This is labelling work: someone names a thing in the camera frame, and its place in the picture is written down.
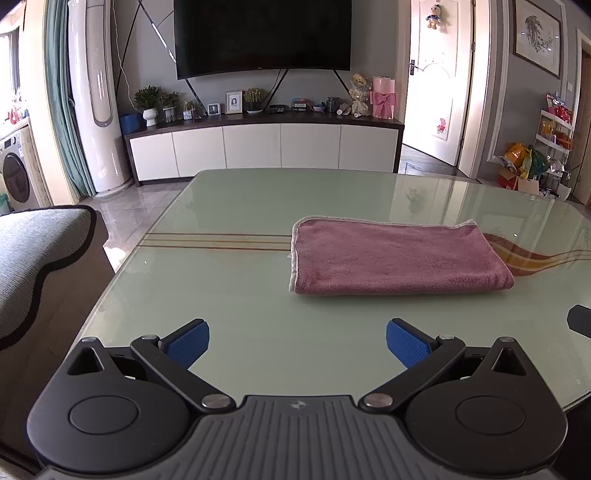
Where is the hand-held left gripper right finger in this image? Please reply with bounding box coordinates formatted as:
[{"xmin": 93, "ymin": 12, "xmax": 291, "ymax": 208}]
[{"xmin": 358, "ymin": 318, "xmax": 533, "ymax": 414}]

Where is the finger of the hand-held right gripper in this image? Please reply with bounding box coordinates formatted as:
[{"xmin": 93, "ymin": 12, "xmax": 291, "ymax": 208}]
[{"xmin": 566, "ymin": 304, "xmax": 591, "ymax": 331}]

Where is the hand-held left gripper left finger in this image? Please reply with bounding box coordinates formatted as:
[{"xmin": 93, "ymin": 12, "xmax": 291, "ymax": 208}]
[{"xmin": 66, "ymin": 318, "xmax": 237, "ymax": 414}]

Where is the pink towel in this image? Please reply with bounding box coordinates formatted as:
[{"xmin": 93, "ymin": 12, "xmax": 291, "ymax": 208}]
[{"xmin": 287, "ymin": 217, "xmax": 516, "ymax": 296}]

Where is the green bag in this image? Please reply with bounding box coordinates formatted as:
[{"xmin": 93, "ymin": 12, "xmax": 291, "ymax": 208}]
[{"xmin": 529, "ymin": 150, "xmax": 550, "ymax": 179}]

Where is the grey cushioned sofa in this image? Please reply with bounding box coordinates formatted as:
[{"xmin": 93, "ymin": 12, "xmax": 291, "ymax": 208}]
[{"xmin": 0, "ymin": 205, "xmax": 117, "ymax": 467}]

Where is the white snack shelf rack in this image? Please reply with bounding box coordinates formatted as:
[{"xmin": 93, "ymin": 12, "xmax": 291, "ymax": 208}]
[{"xmin": 533, "ymin": 93, "xmax": 578, "ymax": 163}]

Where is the white television cabinet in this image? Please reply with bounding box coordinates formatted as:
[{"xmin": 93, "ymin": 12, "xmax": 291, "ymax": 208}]
[{"xmin": 123, "ymin": 112, "xmax": 406, "ymax": 186}]

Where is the blue bin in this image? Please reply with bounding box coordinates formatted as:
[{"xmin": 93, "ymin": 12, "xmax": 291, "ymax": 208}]
[{"xmin": 119, "ymin": 112, "xmax": 145, "ymax": 136}]

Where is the small potted plant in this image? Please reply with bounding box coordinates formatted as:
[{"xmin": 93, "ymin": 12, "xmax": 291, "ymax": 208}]
[{"xmin": 159, "ymin": 91, "xmax": 180, "ymax": 124}]

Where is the washing machine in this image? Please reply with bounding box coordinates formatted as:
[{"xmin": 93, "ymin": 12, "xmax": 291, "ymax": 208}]
[{"xmin": 0, "ymin": 124, "xmax": 43, "ymax": 214}]

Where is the potted plant in white vase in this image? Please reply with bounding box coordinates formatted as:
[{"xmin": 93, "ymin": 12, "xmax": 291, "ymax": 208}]
[{"xmin": 133, "ymin": 85, "xmax": 162, "ymax": 127}]

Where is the pink gift box with bow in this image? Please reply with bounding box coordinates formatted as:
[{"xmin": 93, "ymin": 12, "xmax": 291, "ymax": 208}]
[{"xmin": 369, "ymin": 76, "xmax": 398, "ymax": 120}]

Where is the wrapped doll bouquet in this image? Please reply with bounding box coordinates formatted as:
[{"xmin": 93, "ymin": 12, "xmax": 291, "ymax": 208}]
[{"xmin": 348, "ymin": 73, "xmax": 373, "ymax": 117}]

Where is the white door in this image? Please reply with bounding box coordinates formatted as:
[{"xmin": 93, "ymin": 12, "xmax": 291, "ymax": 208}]
[{"xmin": 405, "ymin": 0, "xmax": 475, "ymax": 168}]

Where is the white tower air conditioner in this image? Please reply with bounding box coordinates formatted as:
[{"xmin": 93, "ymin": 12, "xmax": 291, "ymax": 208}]
[{"xmin": 67, "ymin": 0, "xmax": 135, "ymax": 195}]

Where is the teal curtain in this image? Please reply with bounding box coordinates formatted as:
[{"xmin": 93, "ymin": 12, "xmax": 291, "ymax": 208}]
[{"xmin": 43, "ymin": 0, "xmax": 96, "ymax": 199}]

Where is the black curved television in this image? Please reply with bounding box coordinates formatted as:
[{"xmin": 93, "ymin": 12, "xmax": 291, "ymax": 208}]
[{"xmin": 173, "ymin": 0, "xmax": 352, "ymax": 80}]

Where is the framed wall painting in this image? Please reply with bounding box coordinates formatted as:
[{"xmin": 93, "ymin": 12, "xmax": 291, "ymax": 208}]
[{"xmin": 512, "ymin": 0, "xmax": 563, "ymax": 79}]

